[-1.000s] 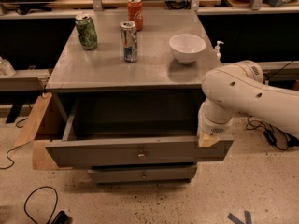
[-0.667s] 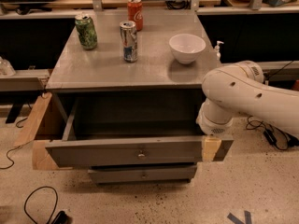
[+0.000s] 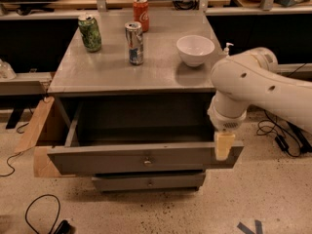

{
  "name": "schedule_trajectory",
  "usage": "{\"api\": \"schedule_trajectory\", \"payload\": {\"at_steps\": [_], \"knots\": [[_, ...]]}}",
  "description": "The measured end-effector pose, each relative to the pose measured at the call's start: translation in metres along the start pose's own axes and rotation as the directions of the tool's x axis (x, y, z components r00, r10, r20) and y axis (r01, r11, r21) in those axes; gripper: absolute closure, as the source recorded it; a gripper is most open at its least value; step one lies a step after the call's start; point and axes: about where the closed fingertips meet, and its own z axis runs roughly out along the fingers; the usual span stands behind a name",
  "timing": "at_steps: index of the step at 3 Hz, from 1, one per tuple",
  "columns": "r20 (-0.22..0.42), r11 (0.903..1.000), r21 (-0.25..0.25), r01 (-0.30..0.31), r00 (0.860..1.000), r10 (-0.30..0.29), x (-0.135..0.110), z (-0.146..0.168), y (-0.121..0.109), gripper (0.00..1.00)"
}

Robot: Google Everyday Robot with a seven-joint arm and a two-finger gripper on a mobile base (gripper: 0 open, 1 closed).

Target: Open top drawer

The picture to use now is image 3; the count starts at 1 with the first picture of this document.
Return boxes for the grey top drawer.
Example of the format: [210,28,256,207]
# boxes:
[48,99,244,176]

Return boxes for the grey drawer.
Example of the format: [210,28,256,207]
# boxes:
[92,171,206,191]
[48,99,244,176]

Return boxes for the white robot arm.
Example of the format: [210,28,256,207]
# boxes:
[208,48,312,161]

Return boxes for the grey bottom drawer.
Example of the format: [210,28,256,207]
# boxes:
[92,171,206,191]

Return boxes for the grey drawer cabinet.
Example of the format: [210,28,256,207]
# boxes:
[47,9,241,193]

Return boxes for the white pump bottle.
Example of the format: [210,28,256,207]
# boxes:
[223,42,234,57]

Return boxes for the white bowl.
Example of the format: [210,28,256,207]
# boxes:
[176,35,215,67]

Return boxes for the silver blue energy can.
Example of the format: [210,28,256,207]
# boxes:
[125,21,143,65]

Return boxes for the orange red soda can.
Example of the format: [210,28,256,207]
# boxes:
[133,0,149,32]

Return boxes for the green soda can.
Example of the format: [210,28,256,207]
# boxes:
[78,15,101,52]

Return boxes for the notched wooden block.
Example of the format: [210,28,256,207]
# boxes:
[33,146,62,178]

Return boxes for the wooden board leaning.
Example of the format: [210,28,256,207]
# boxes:
[15,97,55,153]

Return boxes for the clear plastic object left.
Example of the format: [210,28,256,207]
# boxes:
[0,59,17,81]

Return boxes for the black cable right floor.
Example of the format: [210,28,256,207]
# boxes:
[255,110,312,158]

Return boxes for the black coiled cables on desk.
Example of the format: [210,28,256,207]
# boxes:
[171,0,200,12]

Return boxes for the black floor cable left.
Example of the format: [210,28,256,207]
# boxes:
[24,194,71,234]

